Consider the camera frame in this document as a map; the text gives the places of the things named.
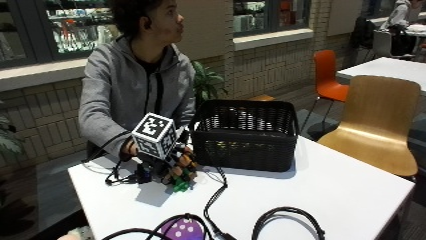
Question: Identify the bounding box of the white marker cube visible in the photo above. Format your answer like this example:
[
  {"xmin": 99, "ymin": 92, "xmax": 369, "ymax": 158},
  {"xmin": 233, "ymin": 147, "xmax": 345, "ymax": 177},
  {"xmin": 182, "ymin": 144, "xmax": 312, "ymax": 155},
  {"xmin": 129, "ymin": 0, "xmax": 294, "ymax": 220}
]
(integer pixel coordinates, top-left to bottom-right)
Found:
[{"xmin": 131, "ymin": 112, "xmax": 178, "ymax": 161}]

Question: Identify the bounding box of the black plastic basket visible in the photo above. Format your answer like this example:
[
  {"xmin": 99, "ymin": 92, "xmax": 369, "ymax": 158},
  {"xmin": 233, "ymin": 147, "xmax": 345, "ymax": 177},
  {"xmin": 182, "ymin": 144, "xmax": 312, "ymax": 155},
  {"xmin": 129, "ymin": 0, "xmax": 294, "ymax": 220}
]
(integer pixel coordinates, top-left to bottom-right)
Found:
[{"xmin": 189, "ymin": 99, "xmax": 301, "ymax": 173}]

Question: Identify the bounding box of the purple white-dotted object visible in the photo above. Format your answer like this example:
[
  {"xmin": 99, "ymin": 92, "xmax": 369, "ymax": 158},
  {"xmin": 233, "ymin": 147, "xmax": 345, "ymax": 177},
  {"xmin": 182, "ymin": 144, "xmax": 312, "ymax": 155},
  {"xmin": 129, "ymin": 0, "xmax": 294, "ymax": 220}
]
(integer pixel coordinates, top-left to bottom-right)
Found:
[{"xmin": 158, "ymin": 217, "xmax": 205, "ymax": 240}]

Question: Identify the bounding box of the green leafy plant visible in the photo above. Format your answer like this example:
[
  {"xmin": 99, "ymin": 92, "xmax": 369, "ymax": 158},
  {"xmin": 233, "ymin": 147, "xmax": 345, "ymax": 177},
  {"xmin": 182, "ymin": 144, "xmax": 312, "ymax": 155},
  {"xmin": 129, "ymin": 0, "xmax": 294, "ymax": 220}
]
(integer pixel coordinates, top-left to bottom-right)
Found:
[{"xmin": 190, "ymin": 60, "xmax": 229, "ymax": 108}]

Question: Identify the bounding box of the brown wooden stool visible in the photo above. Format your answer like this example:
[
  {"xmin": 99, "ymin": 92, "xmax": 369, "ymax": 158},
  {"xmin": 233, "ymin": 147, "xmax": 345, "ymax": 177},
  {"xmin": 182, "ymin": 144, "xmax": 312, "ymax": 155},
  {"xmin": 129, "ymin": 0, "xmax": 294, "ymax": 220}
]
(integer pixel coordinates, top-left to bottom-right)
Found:
[{"xmin": 248, "ymin": 94, "xmax": 277, "ymax": 102}]

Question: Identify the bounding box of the person in gray hoodie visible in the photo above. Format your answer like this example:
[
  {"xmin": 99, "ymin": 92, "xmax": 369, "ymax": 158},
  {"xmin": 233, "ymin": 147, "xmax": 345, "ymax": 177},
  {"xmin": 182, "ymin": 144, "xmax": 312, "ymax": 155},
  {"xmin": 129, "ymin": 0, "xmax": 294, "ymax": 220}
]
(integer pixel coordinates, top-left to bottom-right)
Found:
[{"xmin": 77, "ymin": 0, "xmax": 197, "ymax": 160}]

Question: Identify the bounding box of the pale soft toy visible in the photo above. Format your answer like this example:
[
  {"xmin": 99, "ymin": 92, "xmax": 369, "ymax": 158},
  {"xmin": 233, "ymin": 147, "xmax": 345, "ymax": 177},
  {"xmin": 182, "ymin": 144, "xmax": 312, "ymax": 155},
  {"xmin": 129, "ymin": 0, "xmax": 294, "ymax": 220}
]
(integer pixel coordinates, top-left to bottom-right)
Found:
[{"xmin": 56, "ymin": 225, "xmax": 96, "ymax": 240}]

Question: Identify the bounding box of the gray-green plant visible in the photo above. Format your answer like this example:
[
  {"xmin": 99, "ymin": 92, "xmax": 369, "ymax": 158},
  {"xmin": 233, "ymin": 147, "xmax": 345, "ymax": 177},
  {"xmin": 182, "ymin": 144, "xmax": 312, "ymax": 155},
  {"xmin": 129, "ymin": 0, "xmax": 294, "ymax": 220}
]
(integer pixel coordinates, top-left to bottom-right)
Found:
[{"xmin": 0, "ymin": 113, "xmax": 24, "ymax": 158}]

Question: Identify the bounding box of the orange plastic chair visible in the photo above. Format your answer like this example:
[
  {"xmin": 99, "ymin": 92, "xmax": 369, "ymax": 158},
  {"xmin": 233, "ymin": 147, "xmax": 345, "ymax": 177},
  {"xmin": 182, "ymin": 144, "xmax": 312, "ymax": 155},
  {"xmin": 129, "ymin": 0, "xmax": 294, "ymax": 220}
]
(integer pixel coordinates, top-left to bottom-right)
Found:
[{"xmin": 301, "ymin": 49, "xmax": 351, "ymax": 133}]

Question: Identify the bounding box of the light wooden chair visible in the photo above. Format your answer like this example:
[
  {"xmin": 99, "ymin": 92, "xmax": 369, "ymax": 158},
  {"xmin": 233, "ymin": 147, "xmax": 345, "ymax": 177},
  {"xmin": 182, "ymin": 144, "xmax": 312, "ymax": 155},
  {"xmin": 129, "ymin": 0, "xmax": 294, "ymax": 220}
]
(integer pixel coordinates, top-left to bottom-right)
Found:
[{"xmin": 317, "ymin": 75, "xmax": 422, "ymax": 178}]

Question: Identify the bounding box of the large dark-framed window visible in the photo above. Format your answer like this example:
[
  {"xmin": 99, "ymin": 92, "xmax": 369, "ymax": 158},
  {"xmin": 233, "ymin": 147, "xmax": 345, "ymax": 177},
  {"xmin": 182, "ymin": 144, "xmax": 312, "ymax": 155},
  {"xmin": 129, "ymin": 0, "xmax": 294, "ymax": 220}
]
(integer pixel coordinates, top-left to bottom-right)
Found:
[{"xmin": 0, "ymin": 0, "xmax": 123, "ymax": 69}]

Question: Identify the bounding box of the small dark-framed window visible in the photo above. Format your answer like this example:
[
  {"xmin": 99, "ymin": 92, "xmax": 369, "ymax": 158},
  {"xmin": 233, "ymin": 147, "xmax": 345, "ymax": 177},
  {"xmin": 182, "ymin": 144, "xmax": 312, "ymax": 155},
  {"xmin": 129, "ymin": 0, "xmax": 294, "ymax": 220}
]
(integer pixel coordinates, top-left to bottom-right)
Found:
[{"xmin": 230, "ymin": 0, "xmax": 313, "ymax": 38}]

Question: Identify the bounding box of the white background table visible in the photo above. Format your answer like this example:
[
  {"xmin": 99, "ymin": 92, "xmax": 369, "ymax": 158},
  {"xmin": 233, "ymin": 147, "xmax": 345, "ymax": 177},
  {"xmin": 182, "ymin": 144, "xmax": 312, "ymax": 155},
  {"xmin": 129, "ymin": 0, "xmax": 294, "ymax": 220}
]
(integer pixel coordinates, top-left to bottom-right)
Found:
[{"xmin": 336, "ymin": 56, "xmax": 426, "ymax": 92}]

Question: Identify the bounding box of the black jacket on chair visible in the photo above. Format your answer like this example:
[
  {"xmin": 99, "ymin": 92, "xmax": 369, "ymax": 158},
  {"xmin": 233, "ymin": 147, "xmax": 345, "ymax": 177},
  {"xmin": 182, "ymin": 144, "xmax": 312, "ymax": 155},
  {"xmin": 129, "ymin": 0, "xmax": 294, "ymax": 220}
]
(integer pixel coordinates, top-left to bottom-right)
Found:
[{"xmin": 350, "ymin": 15, "xmax": 378, "ymax": 51}]

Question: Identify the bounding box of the long black cable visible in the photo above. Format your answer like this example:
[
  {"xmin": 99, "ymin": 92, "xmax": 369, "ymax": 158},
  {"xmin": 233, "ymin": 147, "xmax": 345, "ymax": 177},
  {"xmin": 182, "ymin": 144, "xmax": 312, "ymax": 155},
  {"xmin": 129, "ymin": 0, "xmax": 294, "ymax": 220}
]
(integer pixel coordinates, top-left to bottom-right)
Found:
[{"xmin": 201, "ymin": 146, "xmax": 240, "ymax": 240}]

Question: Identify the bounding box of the thin arched black cable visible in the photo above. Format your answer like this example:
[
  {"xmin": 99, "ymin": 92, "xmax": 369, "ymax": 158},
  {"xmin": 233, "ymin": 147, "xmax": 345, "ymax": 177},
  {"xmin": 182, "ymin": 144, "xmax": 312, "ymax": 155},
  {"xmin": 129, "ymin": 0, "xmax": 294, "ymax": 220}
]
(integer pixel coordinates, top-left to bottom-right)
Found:
[{"xmin": 145, "ymin": 212, "xmax": 217, "ymax": 240}]

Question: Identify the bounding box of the black glove cable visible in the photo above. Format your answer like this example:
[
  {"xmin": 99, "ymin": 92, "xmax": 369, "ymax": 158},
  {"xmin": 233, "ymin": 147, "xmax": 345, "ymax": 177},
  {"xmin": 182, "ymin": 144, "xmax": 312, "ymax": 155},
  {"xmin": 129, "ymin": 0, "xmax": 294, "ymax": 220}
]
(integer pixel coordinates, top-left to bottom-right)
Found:
[{"xmin": 81, "ymin": 130, "xmax": 140, "ymax": 187}]

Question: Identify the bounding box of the low black cable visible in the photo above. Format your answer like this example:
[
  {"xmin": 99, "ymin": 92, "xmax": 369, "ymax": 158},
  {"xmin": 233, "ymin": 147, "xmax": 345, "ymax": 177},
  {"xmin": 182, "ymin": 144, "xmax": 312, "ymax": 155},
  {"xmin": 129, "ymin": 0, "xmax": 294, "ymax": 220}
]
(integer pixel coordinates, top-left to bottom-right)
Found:
[{"xmin": 100, "ymin": 227, "xmax": 169, "ymax": 240}]

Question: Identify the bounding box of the looped black cable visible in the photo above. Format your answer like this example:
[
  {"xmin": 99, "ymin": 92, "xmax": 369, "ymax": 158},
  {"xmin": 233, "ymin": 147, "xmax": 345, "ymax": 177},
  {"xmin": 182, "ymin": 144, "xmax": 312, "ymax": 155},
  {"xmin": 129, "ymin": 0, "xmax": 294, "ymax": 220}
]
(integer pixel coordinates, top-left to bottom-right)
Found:
[{"xmin": 250, "ymin": 206, "xmax": 328, "ymax": 240}]

